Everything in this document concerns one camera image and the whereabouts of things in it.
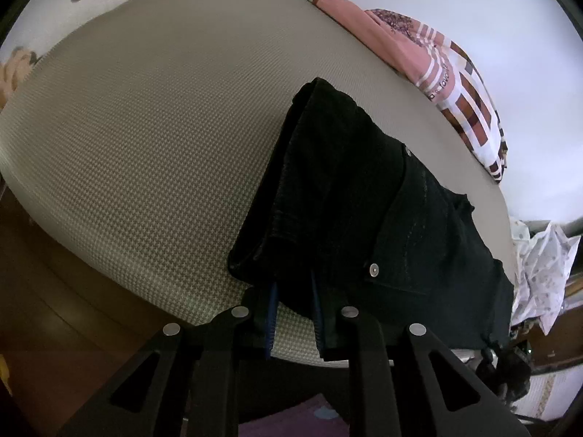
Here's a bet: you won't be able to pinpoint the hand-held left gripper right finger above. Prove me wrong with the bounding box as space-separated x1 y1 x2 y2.
311 273 531 437

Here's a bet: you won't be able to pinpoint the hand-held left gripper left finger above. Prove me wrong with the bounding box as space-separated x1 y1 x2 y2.
57 282 279 437

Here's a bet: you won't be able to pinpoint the black pants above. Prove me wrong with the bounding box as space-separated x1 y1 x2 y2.
227 77 515 361

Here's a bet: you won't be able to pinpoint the pale woven mat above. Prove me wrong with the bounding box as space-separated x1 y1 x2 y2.
514 364 583 420

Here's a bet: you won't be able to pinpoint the purple printed clothing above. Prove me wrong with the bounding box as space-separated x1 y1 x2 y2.
238 394 352 437

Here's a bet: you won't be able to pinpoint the white floral cloth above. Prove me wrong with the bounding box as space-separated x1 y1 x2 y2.
509 217 582 335

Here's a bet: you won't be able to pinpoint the beige textured bed mat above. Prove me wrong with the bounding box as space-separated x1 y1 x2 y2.
0 0 517 367

